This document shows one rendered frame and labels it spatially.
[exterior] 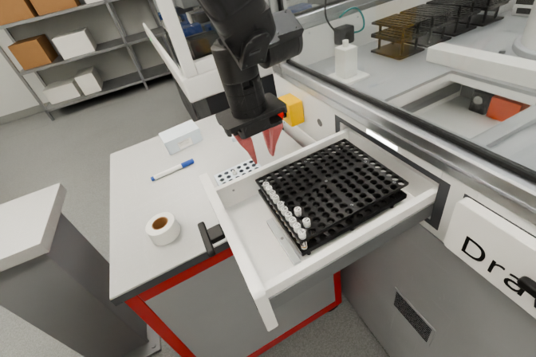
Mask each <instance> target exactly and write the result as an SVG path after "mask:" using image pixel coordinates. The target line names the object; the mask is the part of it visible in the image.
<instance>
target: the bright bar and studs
mask: <svg viewBox="0 0 536 357"><path fill-rule="evenodd" d="M266 222H267V225H268V226H269V227H270V229H271V231H272V233H273V234H274V236H275V237H276V239H277V240H278V242H279V244H280V245H281V247H282V248H283V250H284V251H285V253H286V255H287V257H288V258H289V259H290V261H291V262H292V264H293V266H295V265H297V264H299V263H301V259H300V258H299V256H298V255H297V254H296V252H295V251H294V249H293V247H292V246H291V244H290V243H289V242H288V240H287V239H286V237H285V235H284V234H283V232H282V231H281V230H280V229H279V227H278V225H277V224H276V222H275V221H274V219H273V218H271V219H269V220H267V221H266Z"/></svg>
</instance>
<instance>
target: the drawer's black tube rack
mask: <svg viewBox="0 0 536 357"><path fill-rule="evenodd" d="M343 142H344V143H343ZM336 145H337V146H338V147H335V146H336ZM346 145H349V146H348V147H346ZM329 148H331V150H328V149H329ZM339 148H340V150H339ZM350 148H354V149H352V150H351V149H350ZM333 151H335V153H332V152H333ZM354 151H358V152H357V153H356V152H354ZM321 152H325V153H321ZM314 155H317V156H314ZM325 155H328V156H325ZM359 155H362V156H359ZM319 158H321V159H319ZM364 158H367V159H364ZM310 162H314V163H310ZM297 163H301V164H297ZM370 163H375V164H370ZM291 166H294V167H291ZM301 166H304V167H301ZM375 167H380V168H375ZM282 170H286V171H282ZM294 170H297V171H294ZM382 170H384V171H386V172H381V171H382ZM275 173H279V174H278V175H275ZM286 173H290V174H289V175H286ZM388 174H390V175H392V176H387V175H388ZM269 176H270V177H271V178H267V177H269ZM263 177H264V178H265V181H267V182H268V183H269V184H270V185H271V186H272V188H273V189H274V190H275V192H276V193H277V195H278V196H279V198H280V199H281V200H282V201H283V202H284V203H285V205H286V206H287V208H288V209H289V210H290V212H291V213H292V215H293V216H294V217H295V218H296V219H297V220H298V222H299V223H300V224H301V226H302V227H303V229H304V230H305V231H306V232H307V234H308V235H309V237H310V239H309V240H308V241H306V242H307V249H305V250H303V249H302V248H301V245H300V244H299V243H297V240H296V238H295V237H293V235H292V233H291V232H290V231H289V230H288V227H287V226H285V223H284V221H282V220H281V217H280V216H279V214H277V213H276V210H275V209H274V208H273V206H272V205H271V204H270V201H269V200H267V198H266V196H265V195H264V193H263V192H262V190H261V189H259V190H258V192H259V194H260V195H261V197H262V199H263V200H264V202H265V203H266V204H267V205H268V207H269V208H270V210H271V212H272V213H273V215H274V216H275V217H276V218H277V220H278V222H279V223H280V225H281V226H282V228H283V229H284V230H285V232H286V233H287V235H288V236H289V238H290V240H291V241H292V242H293V243H294V245H295V246H296V248H297V249H298V251H299V253H300V254H301V255H302V256H305V255H306V254H307V255H310V254H311V251H313V250H315V249H317V248H318V247H320V246H322V245H324V244H325V243H327V242H329V241H331V240H333V239H334V238H336V237H338V236H340V235H342V234H343V233H345V232H347V231H349V230H354V227H355V226H358V225H360V224H361V223H362V222H365V221H367V220H368V219H370V218H372V217H374V216H375V215H377V214H379V213H380V212H382V211H384V210H386V209H388V208H389V207H390V208H393V207H394V205H395V204H397V203H398V202H400V201H402V200H404V199H406V197H407V194H406V193H404V192H403V191H402V190H401V189H402V188H404V187H406V186H407V185H408V184H409V182H407V181H406V180H405V179H403V178H401V177H400V176H399V175H397V174H396V173H394V172H393V171H391V170H390V169H388V168H387V167H386V166H384V165H383V164H381V163H380V162H378V161H377V160H375V159H374V158H373V157H371V156H370V155H368V154H367V153H365V152H364V151H362V150H361V149H360V148H358V147H356V146H355V145H353V144H352V143H350V142H349V141H348V140H347V139H342V140H340V141H338V142H336V143H333V144H331V145H329V146H328V147H325V148H322V149H321V150H319V151H316V152H314V153H312V154H310V155H307V156H306V157H304V158H301V159H299V160H297V161H295V162H293V163H290V164H288V165H286V166H284V167H282V168H279V169H277V170H276V171H273V172H271V173H269V174H267V175H264V176H263ZM278 177H282V178H278ZM392 179H398V180H396V181H395V180H392ZM271 180H274V182H270V181H271ZM399 182H402V183H403V184H404V185H400V184H398V183H399ZM297 206H299V207H301V216H300V217H297V216H296V215H295V213H294V208H295V207H297ZM303 218H309V219H310V223H311V225H310V227H309V228H305V227H304V226H303V222H300V220H301V219H302V220H303ZM310 230H311V232H312V234H310V233H309V231H310Z"/></svg>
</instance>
